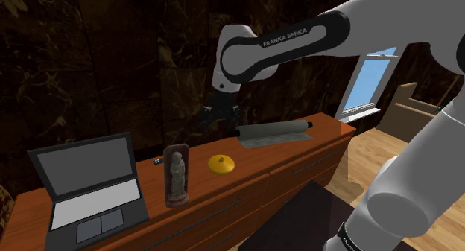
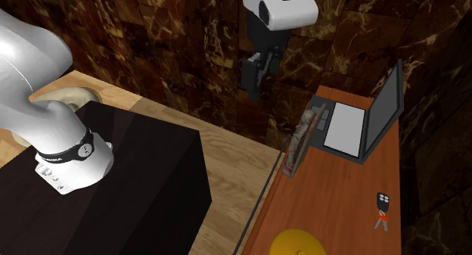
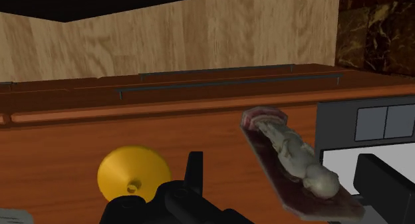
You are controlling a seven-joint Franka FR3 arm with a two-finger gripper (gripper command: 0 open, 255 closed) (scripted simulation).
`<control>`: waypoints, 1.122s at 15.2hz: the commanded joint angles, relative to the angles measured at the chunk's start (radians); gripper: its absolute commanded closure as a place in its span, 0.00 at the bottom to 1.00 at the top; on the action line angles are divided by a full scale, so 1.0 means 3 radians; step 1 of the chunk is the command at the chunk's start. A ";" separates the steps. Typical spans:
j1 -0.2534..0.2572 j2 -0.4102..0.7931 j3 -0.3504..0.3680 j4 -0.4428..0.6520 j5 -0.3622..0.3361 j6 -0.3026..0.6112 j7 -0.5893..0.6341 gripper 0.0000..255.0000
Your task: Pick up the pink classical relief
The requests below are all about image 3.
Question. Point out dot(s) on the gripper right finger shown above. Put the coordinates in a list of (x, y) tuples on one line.
[(389, 187)]

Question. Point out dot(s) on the dark grey box with panels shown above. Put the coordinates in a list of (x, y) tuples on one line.
[(337, 126)]

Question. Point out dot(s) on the yellow funnel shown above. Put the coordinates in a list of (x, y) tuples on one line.
[(129, 168)]

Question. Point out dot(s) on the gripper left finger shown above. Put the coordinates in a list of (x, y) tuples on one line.
[(181, 204)]

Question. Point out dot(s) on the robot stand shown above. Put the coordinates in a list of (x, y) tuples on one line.
[(81, 3)]

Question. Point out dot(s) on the grey figure on dark board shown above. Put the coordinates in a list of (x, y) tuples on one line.
[(298, 158)]

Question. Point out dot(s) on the grey flat object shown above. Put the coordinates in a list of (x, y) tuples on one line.
[(13, 217)]

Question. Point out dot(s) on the brown wooden chest of drawers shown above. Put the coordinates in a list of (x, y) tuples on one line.
[(64, 158)]

